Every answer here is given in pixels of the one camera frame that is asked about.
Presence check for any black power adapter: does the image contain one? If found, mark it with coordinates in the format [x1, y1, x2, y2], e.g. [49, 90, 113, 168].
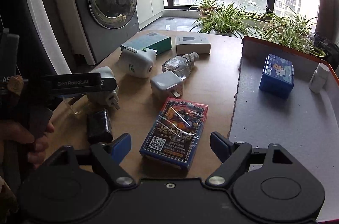
[86, 109, 113, 145]

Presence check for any white repellent plug with bottle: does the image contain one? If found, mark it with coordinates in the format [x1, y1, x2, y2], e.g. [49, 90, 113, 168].
[63, 66, 120, 116]

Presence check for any colourful card pack box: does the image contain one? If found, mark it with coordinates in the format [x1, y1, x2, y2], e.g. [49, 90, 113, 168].
[140, 98, 208, 171]

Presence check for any white cube charger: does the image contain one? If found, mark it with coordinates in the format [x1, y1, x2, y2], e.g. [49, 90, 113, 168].
[150, 71, 184, 101]

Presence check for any white green mosquito repellent plug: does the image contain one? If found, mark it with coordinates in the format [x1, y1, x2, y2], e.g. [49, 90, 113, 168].
[118, 47, 157, 78]

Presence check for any clear liquid refill bottle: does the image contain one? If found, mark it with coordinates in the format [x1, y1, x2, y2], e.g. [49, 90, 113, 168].
[161, 52, 199, 81]

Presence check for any white grey small box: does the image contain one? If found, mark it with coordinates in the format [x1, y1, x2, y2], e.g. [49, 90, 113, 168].
[176, 35, 211, 55]

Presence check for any teal cardboard box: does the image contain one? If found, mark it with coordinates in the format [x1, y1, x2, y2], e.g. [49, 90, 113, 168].
[120, 32, 172, 55]

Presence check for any person's left hand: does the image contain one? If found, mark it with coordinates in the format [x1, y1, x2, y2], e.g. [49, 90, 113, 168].
[0, 121, 49, 169]

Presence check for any orange-edged cardboard tray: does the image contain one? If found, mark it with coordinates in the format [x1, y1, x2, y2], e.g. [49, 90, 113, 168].
[230, 38, 338, 221]

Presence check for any blue tin box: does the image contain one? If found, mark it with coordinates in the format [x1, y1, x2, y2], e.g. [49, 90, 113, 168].
[259, 54, 294, 100]

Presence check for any small white pill bottle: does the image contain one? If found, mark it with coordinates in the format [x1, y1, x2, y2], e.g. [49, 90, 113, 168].
[308, 63, 330, 94]

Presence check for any spider plant in white pot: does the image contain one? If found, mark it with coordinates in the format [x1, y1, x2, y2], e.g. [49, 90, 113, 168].
[191, 3, 262, 38]

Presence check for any spider plant on right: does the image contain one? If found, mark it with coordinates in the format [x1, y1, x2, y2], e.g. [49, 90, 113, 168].
[254, 10, 326, 58]

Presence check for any black bag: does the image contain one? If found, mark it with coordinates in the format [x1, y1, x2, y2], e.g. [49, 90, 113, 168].
[314, 32, 338, 69]

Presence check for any spider plant in terracotta pot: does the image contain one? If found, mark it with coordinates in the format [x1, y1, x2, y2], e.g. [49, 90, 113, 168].
[189, 0, 218, 18]

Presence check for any brown rolled mat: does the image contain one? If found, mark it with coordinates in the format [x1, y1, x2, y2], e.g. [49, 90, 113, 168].
[315, 0, 334, 39]

